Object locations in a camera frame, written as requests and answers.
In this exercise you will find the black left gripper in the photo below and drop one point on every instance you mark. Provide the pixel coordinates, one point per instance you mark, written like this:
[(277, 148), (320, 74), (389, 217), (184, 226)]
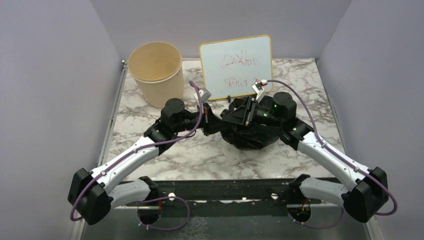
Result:
[(211, 123)]

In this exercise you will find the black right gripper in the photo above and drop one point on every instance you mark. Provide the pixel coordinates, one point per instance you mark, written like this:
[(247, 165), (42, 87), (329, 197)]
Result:
[(244, 115)]

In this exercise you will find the black plastic trash bag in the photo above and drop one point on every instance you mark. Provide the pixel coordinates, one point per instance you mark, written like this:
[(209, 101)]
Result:
[(255, 137)]

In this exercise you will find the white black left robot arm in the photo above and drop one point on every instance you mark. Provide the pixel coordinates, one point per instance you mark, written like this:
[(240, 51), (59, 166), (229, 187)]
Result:
[(94, 193)]

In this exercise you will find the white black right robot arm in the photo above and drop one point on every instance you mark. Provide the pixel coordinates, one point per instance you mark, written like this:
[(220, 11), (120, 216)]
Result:
[(360, 191)]

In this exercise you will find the beige cylindrical trash bin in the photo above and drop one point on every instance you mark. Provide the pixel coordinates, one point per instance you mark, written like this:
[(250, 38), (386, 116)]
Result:
[(157, 70)]

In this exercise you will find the yellow framed whiteboard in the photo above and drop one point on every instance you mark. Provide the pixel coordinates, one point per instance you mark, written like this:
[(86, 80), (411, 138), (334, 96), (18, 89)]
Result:
[(231, 67)]

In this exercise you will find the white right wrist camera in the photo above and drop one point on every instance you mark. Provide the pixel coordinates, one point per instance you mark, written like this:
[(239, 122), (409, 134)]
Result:
[(259, 89)]

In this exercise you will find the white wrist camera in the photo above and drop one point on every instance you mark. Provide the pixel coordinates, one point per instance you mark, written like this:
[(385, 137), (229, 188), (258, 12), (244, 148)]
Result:
[(201, 93), (259, 89)]

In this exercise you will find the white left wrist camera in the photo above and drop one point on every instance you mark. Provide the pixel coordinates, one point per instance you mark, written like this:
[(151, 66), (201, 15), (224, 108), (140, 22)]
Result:
[(201, 93)]

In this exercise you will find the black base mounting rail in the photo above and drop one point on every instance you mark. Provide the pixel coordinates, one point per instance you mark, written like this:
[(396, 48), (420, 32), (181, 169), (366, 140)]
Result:
[(222, 198)]

